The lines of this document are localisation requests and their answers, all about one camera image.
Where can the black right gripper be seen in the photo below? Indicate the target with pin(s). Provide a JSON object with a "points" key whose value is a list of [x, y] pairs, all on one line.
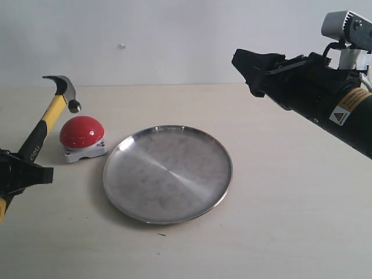
{"points": [[304, 84]]}

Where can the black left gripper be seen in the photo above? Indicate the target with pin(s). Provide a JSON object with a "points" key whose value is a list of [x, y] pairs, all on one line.
{"points": [[17, 175]]}

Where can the yellow black claw hammer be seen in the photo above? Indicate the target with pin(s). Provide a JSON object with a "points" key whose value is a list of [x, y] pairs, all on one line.
{"points": [[65, 97]]}

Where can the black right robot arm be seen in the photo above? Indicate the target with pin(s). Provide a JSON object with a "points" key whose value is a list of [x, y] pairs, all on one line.
{"points": [[357, 138]]}

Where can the red dome push button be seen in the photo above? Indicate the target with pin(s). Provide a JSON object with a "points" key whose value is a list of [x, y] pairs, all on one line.
{"points": [[82, 137]]}

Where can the round steel plate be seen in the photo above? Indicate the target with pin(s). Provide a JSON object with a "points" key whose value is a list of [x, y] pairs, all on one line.
{"points": [[167, 174]]}

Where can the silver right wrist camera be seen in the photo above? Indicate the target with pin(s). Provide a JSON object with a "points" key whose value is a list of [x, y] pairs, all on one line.
{"points": [[351, 33]]}

